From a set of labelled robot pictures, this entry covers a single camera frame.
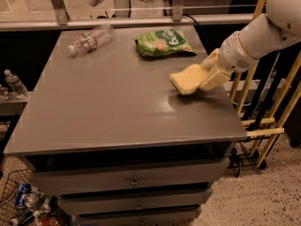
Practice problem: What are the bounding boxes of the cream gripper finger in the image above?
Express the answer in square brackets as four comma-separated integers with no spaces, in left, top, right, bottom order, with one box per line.
[198,67,232,91]
[200,50,219,71]

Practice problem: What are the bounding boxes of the yellow sponge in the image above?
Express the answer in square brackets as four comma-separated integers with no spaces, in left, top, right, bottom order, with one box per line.
[169,64,208,95]

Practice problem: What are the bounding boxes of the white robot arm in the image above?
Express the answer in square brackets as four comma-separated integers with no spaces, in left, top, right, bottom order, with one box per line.
[198,0,301,90]

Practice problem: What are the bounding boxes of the green rice chip bag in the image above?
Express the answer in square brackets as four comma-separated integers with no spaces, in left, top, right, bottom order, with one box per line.
[135,29,197,57]

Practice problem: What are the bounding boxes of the wooden folding rack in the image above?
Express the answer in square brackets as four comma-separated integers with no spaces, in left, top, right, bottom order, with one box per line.
[229,0,301,170]

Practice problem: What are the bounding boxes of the grey drawer cabinet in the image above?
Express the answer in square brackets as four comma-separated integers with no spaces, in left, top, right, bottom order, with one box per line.
[6,28,246,226]

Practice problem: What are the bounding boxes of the clear plastic water bottle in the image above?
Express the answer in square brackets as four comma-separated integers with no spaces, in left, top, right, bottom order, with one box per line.
[68,24,114,55]

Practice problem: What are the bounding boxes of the upright water bottle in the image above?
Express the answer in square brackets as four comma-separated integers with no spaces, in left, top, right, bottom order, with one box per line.
[4,70,28,99]

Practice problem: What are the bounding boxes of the grey side shelf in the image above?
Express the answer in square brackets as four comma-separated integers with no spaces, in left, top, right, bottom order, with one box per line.
[0,92,30,116]

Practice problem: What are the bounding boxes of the blue soda can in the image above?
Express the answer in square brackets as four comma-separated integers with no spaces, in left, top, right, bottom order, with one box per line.
[15,183,31,209]

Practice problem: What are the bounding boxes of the silver soda can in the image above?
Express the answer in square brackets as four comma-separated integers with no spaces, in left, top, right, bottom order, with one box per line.
[24,192,40,209]

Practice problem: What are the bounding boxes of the black power cable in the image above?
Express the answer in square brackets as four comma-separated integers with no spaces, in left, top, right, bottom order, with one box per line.
[182,13,214,54]

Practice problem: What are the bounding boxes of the metal window rail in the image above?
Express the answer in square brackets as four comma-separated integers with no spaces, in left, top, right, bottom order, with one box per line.
[0,13,253,32]

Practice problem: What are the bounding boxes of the black wire basket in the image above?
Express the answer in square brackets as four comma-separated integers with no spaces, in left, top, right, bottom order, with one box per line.
[0,169,69,226]

